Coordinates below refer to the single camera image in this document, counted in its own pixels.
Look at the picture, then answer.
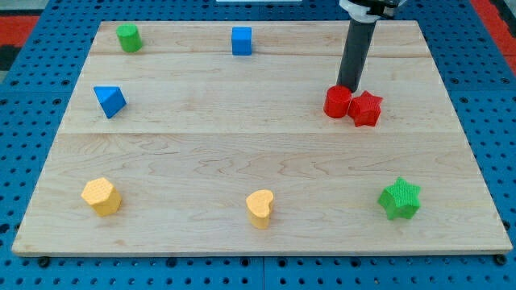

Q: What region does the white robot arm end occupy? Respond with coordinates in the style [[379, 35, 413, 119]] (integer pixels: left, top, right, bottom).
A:
[[339, 0, 406, 23]]

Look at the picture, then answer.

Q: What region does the yellow heart block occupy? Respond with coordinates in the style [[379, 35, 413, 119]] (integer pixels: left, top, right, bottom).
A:
[[245, 189, 274, 230]]

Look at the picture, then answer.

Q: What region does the light wooden board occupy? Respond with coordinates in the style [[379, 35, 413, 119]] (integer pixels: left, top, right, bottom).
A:
[[12, 20, 513, 257]]

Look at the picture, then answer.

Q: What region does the red cylinder block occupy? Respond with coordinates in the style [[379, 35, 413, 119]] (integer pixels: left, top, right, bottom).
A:
[[323, 85, 352, 118]]

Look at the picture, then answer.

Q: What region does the blue cube block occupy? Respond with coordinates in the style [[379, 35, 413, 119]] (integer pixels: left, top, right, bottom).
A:
[[231, 27, 252, 56]]

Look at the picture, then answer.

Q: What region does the red star block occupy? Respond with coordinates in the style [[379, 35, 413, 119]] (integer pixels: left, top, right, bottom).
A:
[[347, 90, 383, 127]]

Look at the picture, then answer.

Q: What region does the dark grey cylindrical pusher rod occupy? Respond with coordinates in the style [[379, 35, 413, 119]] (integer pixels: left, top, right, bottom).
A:
[[336, 19, 376, 92]]

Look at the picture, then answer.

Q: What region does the green star block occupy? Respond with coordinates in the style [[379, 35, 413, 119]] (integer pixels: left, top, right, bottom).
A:
[[377, 176, 421, 220]]

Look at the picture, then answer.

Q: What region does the blue triangular prism block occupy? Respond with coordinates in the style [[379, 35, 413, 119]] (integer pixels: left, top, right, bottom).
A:
[[94, 86, 127, 118]]

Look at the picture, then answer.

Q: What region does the green cylinder block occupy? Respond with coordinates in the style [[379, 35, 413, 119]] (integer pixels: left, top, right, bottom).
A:
[[115, 23, 143, 52]]

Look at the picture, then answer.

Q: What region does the yellow hexagon block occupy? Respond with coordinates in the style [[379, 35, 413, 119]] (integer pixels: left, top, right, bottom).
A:
[[81, 177, 122, 217]]

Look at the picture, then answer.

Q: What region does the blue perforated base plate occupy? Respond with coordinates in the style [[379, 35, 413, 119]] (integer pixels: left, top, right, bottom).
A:
[[1, 0, 515, 289]]

